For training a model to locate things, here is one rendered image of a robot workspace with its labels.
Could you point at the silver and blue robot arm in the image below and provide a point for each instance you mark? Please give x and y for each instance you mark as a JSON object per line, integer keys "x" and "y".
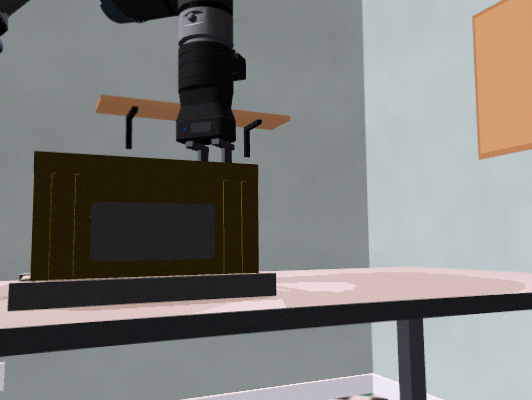
{"x": 128, "y": 11}

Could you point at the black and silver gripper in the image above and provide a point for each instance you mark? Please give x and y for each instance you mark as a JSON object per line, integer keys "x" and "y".
{"x": 206, "y": 67}

